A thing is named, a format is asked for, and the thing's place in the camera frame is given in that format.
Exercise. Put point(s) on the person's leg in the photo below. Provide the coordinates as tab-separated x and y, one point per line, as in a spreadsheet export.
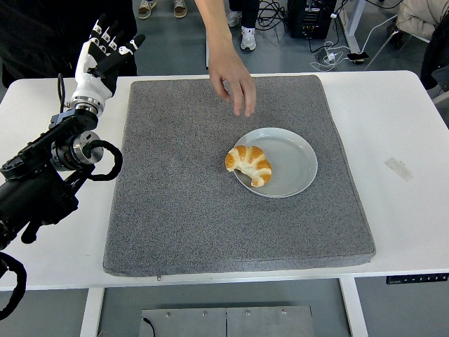
247	12

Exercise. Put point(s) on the black computer case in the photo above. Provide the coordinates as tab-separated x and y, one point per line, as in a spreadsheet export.
310	19

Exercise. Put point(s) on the grey chair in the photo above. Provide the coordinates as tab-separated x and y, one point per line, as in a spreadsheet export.
443	75

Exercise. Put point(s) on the person's forearm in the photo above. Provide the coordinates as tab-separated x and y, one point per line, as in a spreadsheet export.
215	31

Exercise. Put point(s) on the golden croissant bread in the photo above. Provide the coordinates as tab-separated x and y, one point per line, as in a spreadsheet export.
250	163

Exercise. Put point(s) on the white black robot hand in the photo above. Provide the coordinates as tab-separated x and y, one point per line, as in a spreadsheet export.
89	86

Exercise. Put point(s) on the grey fabric mat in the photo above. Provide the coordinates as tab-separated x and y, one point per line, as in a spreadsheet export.
210	217

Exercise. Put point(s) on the grey power strip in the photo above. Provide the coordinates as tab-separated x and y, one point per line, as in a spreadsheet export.
321	56

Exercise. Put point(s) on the white desk leg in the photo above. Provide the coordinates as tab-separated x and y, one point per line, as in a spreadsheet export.
352	35
206	56

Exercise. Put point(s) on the black smartphone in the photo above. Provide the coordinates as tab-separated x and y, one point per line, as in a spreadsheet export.
358	56

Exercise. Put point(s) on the white table leg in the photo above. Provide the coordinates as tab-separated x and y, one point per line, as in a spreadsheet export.
92	312
352	309

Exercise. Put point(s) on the pale grey round plate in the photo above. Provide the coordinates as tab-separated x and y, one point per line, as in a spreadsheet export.
294	165

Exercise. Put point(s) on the person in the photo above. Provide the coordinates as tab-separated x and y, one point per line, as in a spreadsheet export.
35	35

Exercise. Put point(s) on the black table control panel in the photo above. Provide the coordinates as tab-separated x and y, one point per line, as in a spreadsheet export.
417	278

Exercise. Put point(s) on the grey metal plate with screws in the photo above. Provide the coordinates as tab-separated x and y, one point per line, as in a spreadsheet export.
245	323

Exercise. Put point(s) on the beige puffy jacket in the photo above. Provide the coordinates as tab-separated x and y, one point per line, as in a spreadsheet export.
417	17

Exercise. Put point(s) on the clear tape strip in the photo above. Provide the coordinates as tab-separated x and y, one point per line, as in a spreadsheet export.
398	169

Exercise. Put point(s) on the person's hand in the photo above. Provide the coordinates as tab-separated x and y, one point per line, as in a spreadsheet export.
231	80

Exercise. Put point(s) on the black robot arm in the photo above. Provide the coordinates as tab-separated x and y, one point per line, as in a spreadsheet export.
35	189

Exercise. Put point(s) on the black jacket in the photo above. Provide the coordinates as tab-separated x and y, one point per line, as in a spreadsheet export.
436	52

